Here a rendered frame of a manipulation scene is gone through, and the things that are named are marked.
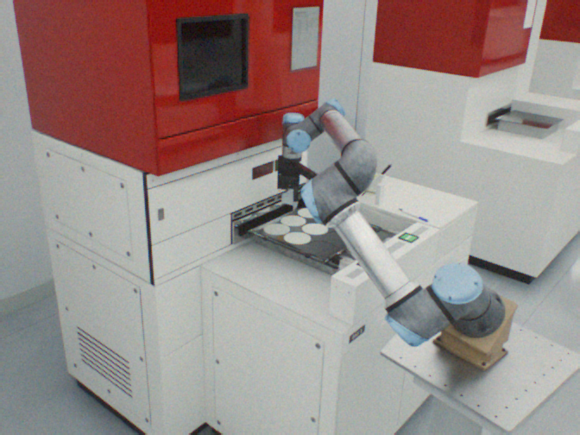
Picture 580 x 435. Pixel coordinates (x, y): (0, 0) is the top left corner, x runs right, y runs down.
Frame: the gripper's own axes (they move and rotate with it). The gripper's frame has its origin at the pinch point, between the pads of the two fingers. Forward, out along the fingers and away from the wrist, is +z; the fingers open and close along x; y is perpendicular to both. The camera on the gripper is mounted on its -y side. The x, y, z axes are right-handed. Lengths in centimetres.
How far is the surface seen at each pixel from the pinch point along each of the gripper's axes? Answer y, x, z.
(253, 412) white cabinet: 14, 34, 69
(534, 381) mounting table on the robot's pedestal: -65, 75, 17
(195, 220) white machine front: 35.0, 17.0, -1.2
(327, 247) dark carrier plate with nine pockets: -11.7, 14.0, 9.2
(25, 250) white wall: 145, -82, 67
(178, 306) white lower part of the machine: 41, 24, 30
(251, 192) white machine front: 16.9, -5.1, -3.6
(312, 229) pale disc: -6.9, -0.8, 9.3
